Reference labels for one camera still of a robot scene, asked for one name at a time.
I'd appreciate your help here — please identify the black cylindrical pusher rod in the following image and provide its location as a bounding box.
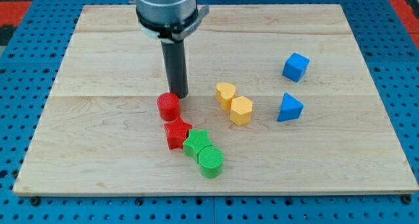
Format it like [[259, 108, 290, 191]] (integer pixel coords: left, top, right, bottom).
[[161, 41, 189, 98]]

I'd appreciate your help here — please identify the red star block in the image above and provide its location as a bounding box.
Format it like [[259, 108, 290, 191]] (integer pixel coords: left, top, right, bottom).
[[164, 117, 193, 150]]

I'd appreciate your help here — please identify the green star block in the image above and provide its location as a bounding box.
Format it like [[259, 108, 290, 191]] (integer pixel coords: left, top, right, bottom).
[[183, 129, 213, 163]]

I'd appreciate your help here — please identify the red cylinder block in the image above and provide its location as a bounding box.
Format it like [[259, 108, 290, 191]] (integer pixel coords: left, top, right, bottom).
[[156, 92, 181, 121]]

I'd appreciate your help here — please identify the blue triangle block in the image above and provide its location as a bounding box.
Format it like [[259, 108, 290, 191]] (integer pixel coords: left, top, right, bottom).
[[277, 93, 304, 122]]

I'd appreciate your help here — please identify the green cylinder block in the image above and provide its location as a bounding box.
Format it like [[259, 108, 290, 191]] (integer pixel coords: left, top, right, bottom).
[[198, 146, 224, 178]]

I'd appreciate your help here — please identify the yellow hexagon block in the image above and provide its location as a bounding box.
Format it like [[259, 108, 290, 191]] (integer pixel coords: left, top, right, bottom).
[[230, 96, 253, 126]]

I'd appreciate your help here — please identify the blue cube block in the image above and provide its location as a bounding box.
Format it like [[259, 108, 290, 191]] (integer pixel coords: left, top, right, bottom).
[[282, 52, 310, 82]]

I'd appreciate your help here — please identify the wooden board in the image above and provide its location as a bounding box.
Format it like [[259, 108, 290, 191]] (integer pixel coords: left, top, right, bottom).
[[13, 5, 418, 196]]

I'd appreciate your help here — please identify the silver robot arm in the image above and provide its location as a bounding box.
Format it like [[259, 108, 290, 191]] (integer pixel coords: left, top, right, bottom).
[[129, 0, 210, 98]]

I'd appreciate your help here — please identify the yellow heart block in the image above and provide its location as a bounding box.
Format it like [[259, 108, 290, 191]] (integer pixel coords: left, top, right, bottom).
[[215, 82, 236, 111]]

